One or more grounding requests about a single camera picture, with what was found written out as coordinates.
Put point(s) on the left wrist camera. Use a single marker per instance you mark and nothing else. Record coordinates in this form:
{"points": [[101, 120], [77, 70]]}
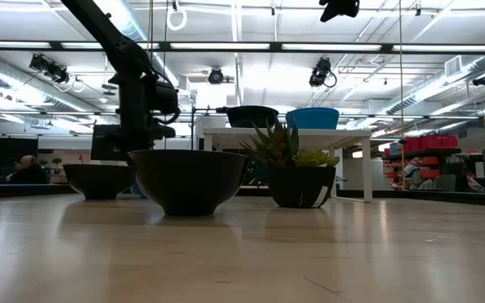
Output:
{"points": [[164, 99]]}

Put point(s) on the potted succulent plant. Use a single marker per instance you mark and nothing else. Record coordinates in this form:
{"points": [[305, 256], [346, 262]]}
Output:
{"points": [[299, 187]]}

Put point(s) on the floral patterned ceramic bowl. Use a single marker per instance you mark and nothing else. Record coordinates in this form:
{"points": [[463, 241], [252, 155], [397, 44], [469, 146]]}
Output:
{"points": [[188, 181], [99, 181]]}

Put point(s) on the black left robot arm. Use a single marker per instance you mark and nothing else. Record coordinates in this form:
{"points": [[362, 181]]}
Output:
{"points": [[112, 38]]}

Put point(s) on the black bowls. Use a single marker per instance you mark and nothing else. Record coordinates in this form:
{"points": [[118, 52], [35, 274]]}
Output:
{"points": [[251, 118]]}

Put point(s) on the person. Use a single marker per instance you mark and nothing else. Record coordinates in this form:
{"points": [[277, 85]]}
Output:
{"points": [[30, 172]]}

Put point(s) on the black overhead light bar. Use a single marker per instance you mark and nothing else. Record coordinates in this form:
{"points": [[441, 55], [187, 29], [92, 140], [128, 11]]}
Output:
{"points": [[275, 46]]}

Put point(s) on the black ceiling fixture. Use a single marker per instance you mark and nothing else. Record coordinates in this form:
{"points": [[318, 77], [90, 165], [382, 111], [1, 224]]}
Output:
{"points": [[482, 80]]}

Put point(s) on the red storage bins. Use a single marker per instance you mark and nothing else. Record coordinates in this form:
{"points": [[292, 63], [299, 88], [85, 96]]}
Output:
{"points": [[434, 142]]}

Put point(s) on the black aluminium table frame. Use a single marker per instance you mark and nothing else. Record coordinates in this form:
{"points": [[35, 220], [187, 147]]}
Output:
{"points": [[436, 196]]}

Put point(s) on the dark storage rack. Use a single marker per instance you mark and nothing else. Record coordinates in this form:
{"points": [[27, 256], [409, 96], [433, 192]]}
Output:
{"points": [[432, 150]]}

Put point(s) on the white perforated metal shelf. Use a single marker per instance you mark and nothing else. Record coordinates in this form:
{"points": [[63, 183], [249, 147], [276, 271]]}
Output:
{"points": [[221, 134]]}

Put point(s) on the black ceiling spotlight cluster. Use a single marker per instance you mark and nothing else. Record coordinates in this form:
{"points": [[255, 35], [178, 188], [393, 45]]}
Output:
{"points": [[57, 73]]}

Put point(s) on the small background plant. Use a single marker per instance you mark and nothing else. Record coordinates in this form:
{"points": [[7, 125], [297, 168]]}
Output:
{"points": [[57, 161], [43, 162]]}

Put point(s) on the black background monitor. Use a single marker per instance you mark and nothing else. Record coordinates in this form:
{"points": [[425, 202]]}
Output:
{"points": [[104, 143]]}

